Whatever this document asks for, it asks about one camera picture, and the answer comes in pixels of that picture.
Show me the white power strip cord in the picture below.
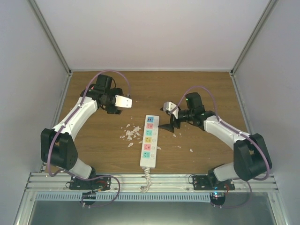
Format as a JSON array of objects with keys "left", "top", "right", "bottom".
[{"left": 139, "top": 167, "right": 152, "bottom": 193}]

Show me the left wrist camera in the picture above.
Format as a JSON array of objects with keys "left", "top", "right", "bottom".
[{"left": 114, "top": 95, "right": 132, "bottom": 108}]

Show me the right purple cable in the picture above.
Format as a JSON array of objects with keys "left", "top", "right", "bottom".
[{"left": 171, "top": 85, "right": 270, "bottom": 208}]

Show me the white power strip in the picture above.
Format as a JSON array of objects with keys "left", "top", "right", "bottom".
[{"left": 140, "top": 115, "right": 159, "bottom": 169}]

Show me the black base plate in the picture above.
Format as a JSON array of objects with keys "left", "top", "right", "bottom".
[
  {"left": 191, "top": 174, "right": 235, "bottom": 191},
  {"left": 65, "top": 177, "right": 111, "bottom": 192}
]

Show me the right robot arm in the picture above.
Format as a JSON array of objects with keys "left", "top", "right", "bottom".
[{"left": 160, "top": 92, "right": 272, "bottom": 190}]

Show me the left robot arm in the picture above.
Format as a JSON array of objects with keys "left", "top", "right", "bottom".
[{"left": 40, "top": 72, "right": 132, "bottom": 189}]

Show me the aluminium front rail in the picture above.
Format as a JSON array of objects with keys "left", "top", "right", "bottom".
[{"left": 25, "top": 173, "right": 278, "bottom": 193}]

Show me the slotted cable duct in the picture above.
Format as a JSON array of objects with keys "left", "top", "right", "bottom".
[{"left": 36, "top": 192, "right": 210, "bottom": 203}]

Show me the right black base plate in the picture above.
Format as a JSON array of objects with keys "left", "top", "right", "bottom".
[{"left": 191, "top": 174, "right": 235, "bottom": 191}]

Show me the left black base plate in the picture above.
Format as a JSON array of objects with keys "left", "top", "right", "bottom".
[{"left": 65, "top": 177, "right": 111, "bottom": 192}]

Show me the purple cable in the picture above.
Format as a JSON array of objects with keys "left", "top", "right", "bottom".
[
  {"left": 46, "top": 69, "right": 132, "bottom": 208},
  {"left": 171, "top": 85, "right": 270, "bottom": 208}
]

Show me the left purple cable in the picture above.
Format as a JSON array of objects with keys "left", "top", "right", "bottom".
[{"left": 46, "top": 69, "right": 132, "bottom": 208}]

